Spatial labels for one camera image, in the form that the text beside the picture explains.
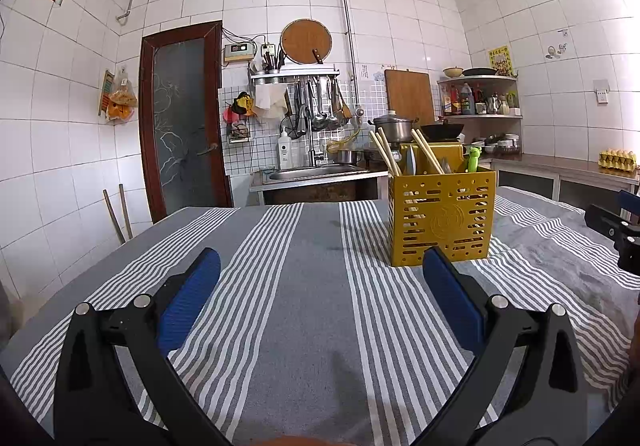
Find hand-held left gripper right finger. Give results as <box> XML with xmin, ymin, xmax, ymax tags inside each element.
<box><xmin>415</xmin><ymin>246</ymin><xmax>586</xmax><ymax>446</ymax></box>

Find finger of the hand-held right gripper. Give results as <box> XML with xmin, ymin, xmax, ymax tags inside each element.
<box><xmin>584</xmin><ymin>203</ymin><xmax>640</xmax><ymax>274</ymax></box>
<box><xmin>616</xmin><ymin>189</ymin><xmax>640</xmax><ymax>217</ymax></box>

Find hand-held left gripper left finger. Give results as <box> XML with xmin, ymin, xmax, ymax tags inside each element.
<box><xmin>52</xmin><ymin>247</ymin><xmax>222</xmax><ymax>446</ymax></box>

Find yellow plastic utensil holder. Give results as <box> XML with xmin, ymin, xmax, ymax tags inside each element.
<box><xmin>387</xmin><ymin>142</ymin><xmax>497</xmax><ymax>268</ymax></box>

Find green-handled metal fork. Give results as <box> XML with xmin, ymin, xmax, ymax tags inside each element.
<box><xmin>462</xmin><ymin>146</ymin><xmax>487</xmax><ymax>173</ymax></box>

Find row of hanging cooking utensils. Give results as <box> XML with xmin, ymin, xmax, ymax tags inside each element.
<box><xmin>290</xmin><ymin>79</ymin><xmax>353</xmax><ymax>132</ymax></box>

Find yellow egg tray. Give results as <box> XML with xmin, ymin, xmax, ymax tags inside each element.
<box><xmin>599</xmin><ymin>149</ymin><xmax>638</xmax><ymax>172</ymax></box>

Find wooden stick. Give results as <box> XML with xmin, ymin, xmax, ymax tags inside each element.
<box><xmin>103</xmin><ymin>189</ymin><xmax>126</xmax><ymax>244</ymax></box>
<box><xmin>118</xmin><ymin>183</ymin><xmax>134</xmax><ymax>239</ymax></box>

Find grey striped tablecloth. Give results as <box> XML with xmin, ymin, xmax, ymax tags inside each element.
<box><xmin>7</xmin><ymin>186</ymin><xmax>640</xmax><ymax>446</ymax></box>

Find group of bowls and jars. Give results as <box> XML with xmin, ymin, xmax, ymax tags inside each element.
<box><xmin>482</xmin><ymin>133</ymin><xmax>521</xmax><ymax>154</ymax></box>

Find white corner shelf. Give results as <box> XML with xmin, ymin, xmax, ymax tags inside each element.
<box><xmin>437</xmin><ymin>75</ymin><xmax>523</xmax><ymax>119</ymax></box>

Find black wok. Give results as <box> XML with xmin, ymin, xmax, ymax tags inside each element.
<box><xmin>419</xmin><ymin>122</ymin><xmax>465</xmax><ymax>142</ymax></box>

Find brown frosted glass door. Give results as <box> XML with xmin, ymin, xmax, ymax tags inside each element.
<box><xmin>138</xmin><ymin>20</ymin><xmax>233</xmax><ymax>223</ymax></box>

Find white soap pump bottle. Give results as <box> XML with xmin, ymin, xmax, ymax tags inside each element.
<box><xmin>278</xmin><ymin>126</ymin><xmax>292</xmax><ymax>170</ymax></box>

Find stainless steel sink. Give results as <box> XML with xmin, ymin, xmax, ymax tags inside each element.
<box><xmin>263</xmin><ymin>165</ymin><xmax>368</xmax><ymax>183</ymax></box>

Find steel cooking pot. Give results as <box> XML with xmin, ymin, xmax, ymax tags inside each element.
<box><xmin>368</xmin><ymin>112</ymin><xmax>420</xmax><ymax>143</ymax></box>

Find row of condiment bottles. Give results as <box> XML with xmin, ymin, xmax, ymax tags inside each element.
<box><xmin>442</xmin><ymin>83</ymin><xmax>521</xmax><ymax>116</ymax></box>

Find steel kitchen faucet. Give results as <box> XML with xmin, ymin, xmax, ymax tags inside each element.
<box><xmin>295</xmin><ymin>116</ymin><xmax>326</xmax><ymax>168</ymax></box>

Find yellow rubber gloves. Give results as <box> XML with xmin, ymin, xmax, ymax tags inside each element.
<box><xmin>223</xmin><ymin>91</ymin><xmax>256</xmax><ymax>119</ymax></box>

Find rectangular wooden cutting board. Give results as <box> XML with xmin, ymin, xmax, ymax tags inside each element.
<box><xmin>384</xmin><ymin>69</ymin><xmax>436</xmax><ymax>127</ymax></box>

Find hanging orange plastic bags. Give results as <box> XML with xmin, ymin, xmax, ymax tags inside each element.
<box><xmin>97</xmin><ymin>68</ymin><xmax>138</xmax><ymax>124</ymax></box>

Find white hanging cloth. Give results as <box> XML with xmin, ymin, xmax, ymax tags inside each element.
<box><xmin>254</xmin><ymin>85</ymin><xmax>287</xmax><ymax>119</ymax></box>

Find round wooden cutting board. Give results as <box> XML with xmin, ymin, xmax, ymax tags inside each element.
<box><xmin>280</xmin><ymin>18</ymin><xmax>333</xmax><ymax>66</ymax></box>

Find wire grid wall rack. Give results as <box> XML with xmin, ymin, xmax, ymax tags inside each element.
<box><xmin>220</xmin><ymin>86</ymin><xmax>253</xmax><ymax>144</ymax></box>

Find yellow wall poster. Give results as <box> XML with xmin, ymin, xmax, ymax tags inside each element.
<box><xmin>488</xmin><ymin>45</ymin><xmax>514</xmax><ymax>76</ymax></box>

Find wall-mounted steel rack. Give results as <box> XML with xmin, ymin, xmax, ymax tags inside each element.
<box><xmin>250</xmin><ymin>69</ymin><xmax>341</xmax><ymax>86</ymax></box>

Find beige wall controller box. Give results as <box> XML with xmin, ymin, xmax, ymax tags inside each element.
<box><xmin>223</xmin><ymin>43</ymin><xmax>254</xmax><ymax>63</ymax></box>

